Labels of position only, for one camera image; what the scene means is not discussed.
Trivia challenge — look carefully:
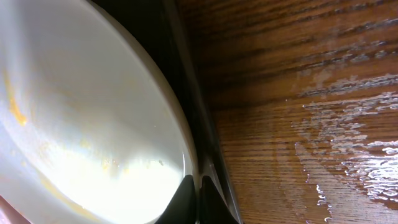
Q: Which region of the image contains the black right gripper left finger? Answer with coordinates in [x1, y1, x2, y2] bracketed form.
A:
[155, 175, 197, 224]

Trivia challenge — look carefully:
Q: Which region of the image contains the large brown tray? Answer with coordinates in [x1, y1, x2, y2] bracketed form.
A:
[93, 0, 243, 223]

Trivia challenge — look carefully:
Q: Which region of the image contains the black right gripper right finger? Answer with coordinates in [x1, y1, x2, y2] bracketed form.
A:
[200, 175, 238, 224]

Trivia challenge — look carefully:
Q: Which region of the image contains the pale green plate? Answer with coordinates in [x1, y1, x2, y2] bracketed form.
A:
[1, 0, 198, 223]

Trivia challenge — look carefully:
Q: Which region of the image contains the pale pink plate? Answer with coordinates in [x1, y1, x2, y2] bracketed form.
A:
[0, 197, 31, 224]

